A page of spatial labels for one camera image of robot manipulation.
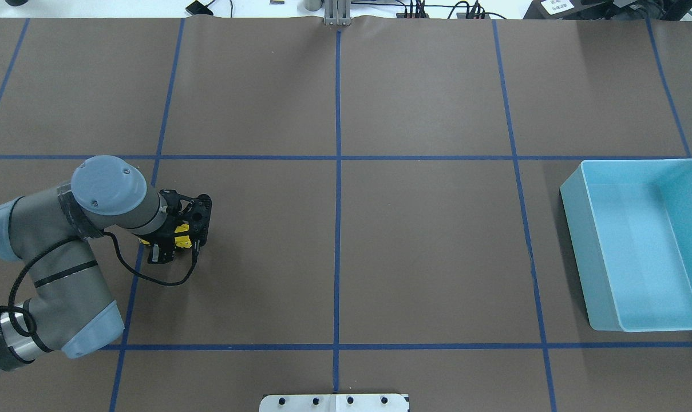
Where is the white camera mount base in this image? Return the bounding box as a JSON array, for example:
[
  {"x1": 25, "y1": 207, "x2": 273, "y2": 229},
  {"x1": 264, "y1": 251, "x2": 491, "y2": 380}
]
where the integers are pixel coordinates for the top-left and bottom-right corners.
[{"x1": 259, "y1": 393, "x2": 411, "y2": 411}]

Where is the yellow beetle toy car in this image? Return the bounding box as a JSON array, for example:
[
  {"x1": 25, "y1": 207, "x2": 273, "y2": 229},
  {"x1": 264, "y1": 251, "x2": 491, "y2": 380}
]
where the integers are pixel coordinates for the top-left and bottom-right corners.
[{"x1": 138, "y1": 223, "x2": 192, "y2": 249}]

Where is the light blue plastic bin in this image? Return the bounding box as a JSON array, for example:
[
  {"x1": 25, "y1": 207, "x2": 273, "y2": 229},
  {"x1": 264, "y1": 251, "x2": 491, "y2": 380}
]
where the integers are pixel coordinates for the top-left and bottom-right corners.
[{"x1": 560, "y1": 159, "x2": 692, "y2": 333}]

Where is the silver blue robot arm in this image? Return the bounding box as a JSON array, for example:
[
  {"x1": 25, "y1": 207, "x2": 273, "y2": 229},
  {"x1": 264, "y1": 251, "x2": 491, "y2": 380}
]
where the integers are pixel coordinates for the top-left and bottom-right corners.
[{"x1": 0, "y1": 156, "x2": 212, "y2": 373}]

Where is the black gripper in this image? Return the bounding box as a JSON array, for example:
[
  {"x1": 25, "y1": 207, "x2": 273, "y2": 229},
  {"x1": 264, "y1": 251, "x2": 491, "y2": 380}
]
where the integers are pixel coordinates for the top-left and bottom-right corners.
[{"x1": 147, "y1": 189, "x2": 196, "y2": 264}]

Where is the aluminium frame post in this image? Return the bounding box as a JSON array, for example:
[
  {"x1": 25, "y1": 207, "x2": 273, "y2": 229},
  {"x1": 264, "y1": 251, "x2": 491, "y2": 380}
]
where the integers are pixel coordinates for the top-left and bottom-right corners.
[{"x1": 322, "y1": 0, "x2": 353, "y2": 26}]

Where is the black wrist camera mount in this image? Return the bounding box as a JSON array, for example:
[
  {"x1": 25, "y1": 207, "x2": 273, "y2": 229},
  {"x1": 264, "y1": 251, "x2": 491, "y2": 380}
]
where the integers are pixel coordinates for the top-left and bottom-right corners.
[{"x1": 188, "y1": 195, "x2": 212, "y2": 248}]

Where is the small black phone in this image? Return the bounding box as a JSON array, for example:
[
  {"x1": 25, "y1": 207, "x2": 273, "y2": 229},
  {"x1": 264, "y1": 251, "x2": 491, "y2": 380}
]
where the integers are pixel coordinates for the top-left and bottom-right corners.
[{"x1": 184, "y1": 1, "x2": 214, "y2": 15}]

